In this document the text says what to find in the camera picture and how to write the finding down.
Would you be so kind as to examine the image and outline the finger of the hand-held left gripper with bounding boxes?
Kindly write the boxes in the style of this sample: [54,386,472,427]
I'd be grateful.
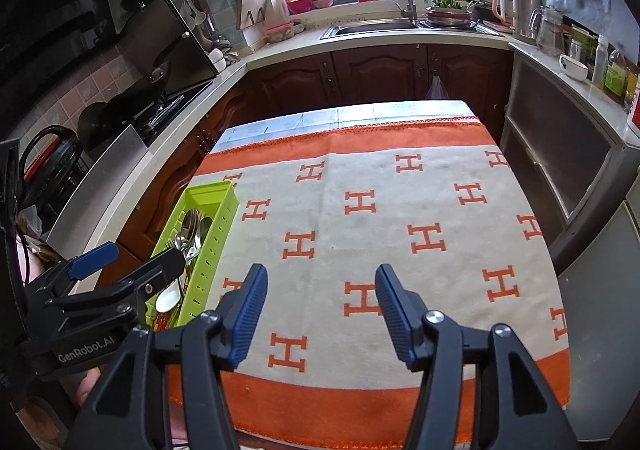
[47,243,120,297]
[45,248,187,317]

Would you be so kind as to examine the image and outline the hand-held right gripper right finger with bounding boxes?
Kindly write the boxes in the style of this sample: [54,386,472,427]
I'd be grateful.
[375,264,576,450]

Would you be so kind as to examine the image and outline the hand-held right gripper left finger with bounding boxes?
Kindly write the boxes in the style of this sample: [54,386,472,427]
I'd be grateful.
[75,264,269,450]

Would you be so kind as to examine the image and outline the white ceramic spoon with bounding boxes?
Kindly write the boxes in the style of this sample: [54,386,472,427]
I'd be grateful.
[155,280,183,313]

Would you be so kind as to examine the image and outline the green plastic tray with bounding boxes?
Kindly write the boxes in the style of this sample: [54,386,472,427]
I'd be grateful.
[145,180,239,331]

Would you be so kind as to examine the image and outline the person's left hand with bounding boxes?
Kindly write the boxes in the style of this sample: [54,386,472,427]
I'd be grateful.
[75,367,103,406]

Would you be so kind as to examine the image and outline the orange grey printed blanket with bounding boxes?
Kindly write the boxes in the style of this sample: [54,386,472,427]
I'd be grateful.
[167,117,571,436]

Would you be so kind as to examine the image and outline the black round appliance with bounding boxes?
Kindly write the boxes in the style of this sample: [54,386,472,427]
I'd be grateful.
[17,125,83,211]

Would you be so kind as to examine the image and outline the steel splash panel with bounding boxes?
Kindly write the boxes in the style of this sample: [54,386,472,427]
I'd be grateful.
[82,125,151,181]

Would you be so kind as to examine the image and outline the black wok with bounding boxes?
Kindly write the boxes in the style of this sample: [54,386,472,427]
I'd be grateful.
[77,94,146,151]

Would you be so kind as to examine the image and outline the gas stove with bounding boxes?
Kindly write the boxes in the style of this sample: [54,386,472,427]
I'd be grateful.
[127,82,213,141]

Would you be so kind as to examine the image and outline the light blue table cover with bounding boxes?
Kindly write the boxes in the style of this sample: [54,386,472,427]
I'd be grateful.
[212,100,478,153]

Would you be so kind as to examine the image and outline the white ceramic cups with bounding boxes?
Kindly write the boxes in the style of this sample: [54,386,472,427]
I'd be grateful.
[207,47,238,68]

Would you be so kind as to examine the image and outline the hanging plastic bag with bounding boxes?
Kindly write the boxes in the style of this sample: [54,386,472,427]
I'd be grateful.
[425,72,449,103]

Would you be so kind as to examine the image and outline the dark wooden cabinets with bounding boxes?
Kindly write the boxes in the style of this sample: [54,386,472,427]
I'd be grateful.
[115,44,516,261]

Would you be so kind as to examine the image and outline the white kitchen countertop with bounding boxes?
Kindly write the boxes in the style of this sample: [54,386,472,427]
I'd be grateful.
[45,14,640,251]

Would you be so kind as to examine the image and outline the grey frosted cabinet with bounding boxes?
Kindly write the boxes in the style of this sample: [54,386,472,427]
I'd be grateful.
[500,44,640,275]

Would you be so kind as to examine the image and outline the pink egg container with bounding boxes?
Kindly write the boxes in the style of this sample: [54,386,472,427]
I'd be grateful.
[265,22,296,43]

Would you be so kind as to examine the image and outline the wooden cutting board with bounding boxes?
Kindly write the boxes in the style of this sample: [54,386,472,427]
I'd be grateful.
[236,0,288,30]

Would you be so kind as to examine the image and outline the steel sink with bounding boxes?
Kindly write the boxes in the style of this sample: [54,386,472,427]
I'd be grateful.
[320,17,506,40]

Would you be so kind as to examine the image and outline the white bowl on counter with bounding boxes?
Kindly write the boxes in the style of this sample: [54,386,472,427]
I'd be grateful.
[558,54,590,82]

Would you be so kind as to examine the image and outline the colander with greens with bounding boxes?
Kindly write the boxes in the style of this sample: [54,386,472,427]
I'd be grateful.
[425,0,481,28]

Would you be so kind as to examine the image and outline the glass pitcher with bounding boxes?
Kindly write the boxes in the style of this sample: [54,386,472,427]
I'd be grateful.
[529,6,568,58]

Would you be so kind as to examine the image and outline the white plastic bottle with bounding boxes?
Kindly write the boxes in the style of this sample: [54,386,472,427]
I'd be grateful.
[591,36,611,85]

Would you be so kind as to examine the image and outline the green label bottle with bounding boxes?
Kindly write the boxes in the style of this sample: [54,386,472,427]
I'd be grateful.
[604,50,630,98]

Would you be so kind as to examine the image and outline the steel electric kettle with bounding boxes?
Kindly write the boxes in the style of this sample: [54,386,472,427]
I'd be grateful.
[491,0,543,38]

